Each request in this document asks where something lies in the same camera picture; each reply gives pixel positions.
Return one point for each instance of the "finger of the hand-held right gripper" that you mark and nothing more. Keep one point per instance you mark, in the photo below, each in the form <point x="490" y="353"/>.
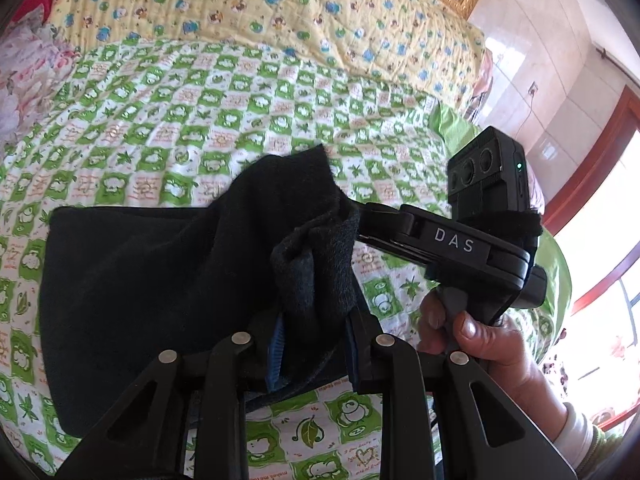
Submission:
<point x="390" y="246"/>
<point x="382" y="220"/>

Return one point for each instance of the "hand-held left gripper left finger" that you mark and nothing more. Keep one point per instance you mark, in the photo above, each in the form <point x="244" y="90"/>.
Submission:
<point x="277" y="355"/>

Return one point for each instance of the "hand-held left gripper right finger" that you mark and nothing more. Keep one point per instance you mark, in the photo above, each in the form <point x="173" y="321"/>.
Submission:
<point x="354" y="360"/>

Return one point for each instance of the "black pants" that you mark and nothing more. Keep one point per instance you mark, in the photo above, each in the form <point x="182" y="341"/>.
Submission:
<point x="150" y="285"/>

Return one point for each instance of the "person's right forearm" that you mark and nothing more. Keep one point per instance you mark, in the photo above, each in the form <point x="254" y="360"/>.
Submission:
<point x="575" y="425"/>

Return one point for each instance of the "person's right hand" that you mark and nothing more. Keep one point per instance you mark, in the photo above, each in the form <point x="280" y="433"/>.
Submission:
<point x="500" y="355"/>

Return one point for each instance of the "pink plaid cloth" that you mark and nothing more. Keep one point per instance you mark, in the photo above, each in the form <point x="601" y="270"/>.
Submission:
<point x="481" y="85"/>

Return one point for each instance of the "yellow printed quilt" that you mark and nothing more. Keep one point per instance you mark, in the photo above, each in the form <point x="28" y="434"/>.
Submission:
<point x="275" y="10"/>

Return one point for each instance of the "curtain rod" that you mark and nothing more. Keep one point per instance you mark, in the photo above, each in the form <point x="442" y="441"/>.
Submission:
<point x="617" y="62"/>

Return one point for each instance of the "green checked printed bed sheet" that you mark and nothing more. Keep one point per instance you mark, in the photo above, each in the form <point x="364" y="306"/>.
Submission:
<point x="150" y="110"/>

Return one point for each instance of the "pink floral cloth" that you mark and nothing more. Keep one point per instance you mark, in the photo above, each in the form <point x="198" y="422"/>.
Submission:
<point x="25" y="70"/>

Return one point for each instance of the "red cloth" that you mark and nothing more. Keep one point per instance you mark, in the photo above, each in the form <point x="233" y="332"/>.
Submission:
<point x="37" y="2"/>

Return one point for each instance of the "red-brown window frame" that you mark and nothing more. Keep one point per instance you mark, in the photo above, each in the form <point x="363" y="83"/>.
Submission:
<point x="600" y="160"/>

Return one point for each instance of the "white wall socket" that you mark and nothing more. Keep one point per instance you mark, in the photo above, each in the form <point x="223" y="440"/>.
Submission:
<point x="535" y="88"/>

